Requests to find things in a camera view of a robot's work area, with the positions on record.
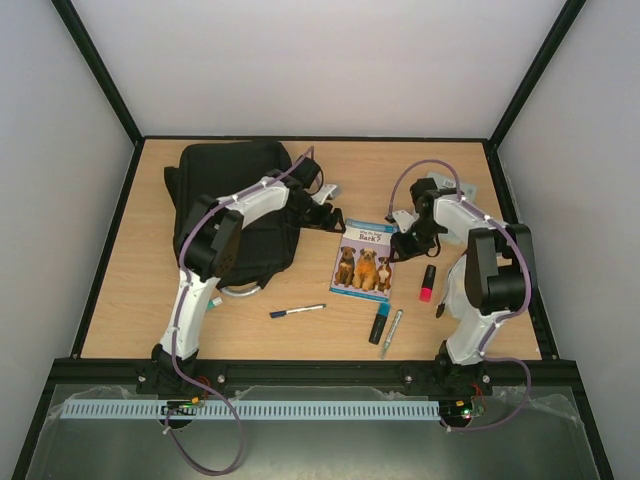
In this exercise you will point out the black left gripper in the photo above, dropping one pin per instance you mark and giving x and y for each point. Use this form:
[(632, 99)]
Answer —
[(323, 223)]

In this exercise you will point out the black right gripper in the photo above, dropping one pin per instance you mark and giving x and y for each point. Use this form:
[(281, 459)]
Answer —
[(403, 243)]

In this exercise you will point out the dog picture book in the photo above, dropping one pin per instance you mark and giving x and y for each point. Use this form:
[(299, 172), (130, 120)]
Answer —
[(362, 268)]

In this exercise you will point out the grey notebook with barcode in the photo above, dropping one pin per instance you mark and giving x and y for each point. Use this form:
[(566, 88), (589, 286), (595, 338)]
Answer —
[(468, 190)]

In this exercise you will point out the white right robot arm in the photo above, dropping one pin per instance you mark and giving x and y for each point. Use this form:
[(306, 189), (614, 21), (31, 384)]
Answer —
[(492, 281)]

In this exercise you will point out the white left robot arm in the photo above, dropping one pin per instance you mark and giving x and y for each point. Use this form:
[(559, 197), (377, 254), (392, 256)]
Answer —
[(245, 237)]

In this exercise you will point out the pink highlighter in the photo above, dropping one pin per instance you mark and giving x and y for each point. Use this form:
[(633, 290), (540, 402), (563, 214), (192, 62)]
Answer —
[(428, 283)]

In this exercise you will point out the blue highlighter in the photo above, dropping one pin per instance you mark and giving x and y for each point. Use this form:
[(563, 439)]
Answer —
[(379, 322)]

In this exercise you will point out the silver marker pen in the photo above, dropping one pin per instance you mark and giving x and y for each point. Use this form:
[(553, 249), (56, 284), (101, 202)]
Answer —
[(389, 338)]

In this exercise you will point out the blue whiteboard pen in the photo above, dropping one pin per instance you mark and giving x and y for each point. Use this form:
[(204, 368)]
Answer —
[(284, 313)]

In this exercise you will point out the green glue stick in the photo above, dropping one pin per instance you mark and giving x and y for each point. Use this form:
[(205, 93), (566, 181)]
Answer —
[(213, 303)]

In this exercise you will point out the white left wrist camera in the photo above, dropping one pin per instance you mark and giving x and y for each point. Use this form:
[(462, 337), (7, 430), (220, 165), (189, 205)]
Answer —
[(326, 192)]

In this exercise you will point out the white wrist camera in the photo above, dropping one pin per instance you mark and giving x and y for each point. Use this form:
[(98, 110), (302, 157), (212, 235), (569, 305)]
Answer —
[(326, 192), (402, 219)]

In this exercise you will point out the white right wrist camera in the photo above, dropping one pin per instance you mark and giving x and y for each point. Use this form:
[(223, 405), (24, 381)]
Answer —
[(402, 219)]

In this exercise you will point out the grey drawstring pouch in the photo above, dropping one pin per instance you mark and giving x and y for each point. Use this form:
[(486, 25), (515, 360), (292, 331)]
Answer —
[(454, 298)]

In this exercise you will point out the black front mounting rail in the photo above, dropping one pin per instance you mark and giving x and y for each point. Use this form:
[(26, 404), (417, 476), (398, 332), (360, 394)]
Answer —
[(429, 378)]

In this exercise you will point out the black right frame post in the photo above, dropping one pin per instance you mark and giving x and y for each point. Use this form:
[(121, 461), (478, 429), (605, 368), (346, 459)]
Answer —
[(543, 57)]

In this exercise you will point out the black frame post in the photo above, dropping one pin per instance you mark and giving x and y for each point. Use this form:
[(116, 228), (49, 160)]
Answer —
[(543, 57), (88, 50)]

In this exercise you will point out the light blue cable duct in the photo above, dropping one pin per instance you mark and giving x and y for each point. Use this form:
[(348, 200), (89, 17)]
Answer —
[(251, 410)]

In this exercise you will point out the black left frame post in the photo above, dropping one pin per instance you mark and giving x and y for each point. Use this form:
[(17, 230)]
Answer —
[(88, 50)]

